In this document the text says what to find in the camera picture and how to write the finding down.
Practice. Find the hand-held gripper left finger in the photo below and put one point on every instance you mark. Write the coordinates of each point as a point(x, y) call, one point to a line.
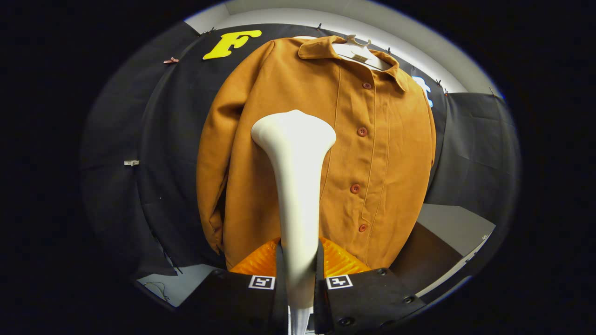
point(281, 298)

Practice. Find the pink clip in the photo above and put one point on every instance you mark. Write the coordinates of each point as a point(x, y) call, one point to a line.
point(171, 60)

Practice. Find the black backdrop cloth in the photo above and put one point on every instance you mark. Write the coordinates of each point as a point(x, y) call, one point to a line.
point(177, 139)

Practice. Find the white mannequin torso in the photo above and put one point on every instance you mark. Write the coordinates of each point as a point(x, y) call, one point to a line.
point(358, 52)

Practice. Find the brown button-up shirt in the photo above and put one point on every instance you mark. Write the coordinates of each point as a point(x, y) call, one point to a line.
point(391, 163)

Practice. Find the grey cabinet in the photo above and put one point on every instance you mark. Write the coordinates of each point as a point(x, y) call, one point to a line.
point(451, 223)

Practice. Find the silver clip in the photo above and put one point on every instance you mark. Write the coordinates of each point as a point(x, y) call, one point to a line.
point(131, 163)

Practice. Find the white garment steamer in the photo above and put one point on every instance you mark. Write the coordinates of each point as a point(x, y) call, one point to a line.
point(297, 186)

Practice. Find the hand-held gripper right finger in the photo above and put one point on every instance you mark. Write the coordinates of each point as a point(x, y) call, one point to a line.
point(319, 298)

